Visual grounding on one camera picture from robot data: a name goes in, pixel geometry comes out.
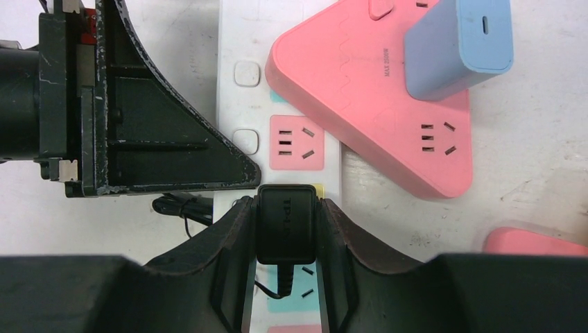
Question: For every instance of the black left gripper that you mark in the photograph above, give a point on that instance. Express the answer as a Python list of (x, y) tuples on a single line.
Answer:
[(88, 105)]

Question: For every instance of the pink square plug adapter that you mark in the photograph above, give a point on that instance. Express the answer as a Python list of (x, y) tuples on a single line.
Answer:
[(515, 241)]

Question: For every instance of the pink triangular socket adapter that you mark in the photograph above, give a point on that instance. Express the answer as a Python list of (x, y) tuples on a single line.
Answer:
[(344, 69)]

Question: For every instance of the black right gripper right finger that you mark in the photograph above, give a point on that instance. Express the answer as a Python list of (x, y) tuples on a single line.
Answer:
[(365, 285)]

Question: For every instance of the blue usb charger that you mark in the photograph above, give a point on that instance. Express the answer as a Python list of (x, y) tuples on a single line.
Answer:
[(457, 45)]

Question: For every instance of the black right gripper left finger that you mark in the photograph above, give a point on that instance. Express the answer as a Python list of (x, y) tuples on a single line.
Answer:
[(203, 285)]

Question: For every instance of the black power adapter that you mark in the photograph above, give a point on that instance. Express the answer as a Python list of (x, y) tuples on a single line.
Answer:
[(285, 218)]

